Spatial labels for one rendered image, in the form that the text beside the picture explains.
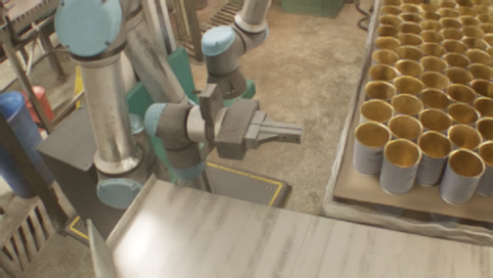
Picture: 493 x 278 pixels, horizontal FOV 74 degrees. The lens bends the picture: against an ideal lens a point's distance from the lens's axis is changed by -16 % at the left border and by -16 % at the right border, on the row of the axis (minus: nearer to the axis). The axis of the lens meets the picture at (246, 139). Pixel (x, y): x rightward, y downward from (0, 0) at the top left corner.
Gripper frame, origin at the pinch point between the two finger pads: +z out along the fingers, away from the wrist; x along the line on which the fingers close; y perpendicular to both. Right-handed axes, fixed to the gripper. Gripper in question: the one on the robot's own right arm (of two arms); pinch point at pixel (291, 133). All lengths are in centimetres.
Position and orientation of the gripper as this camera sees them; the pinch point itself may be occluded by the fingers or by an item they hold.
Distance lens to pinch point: 73.6
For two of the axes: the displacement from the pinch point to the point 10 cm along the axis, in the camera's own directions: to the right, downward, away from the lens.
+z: 9.5, 1.1, -3.1
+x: -2.9, 6.8, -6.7
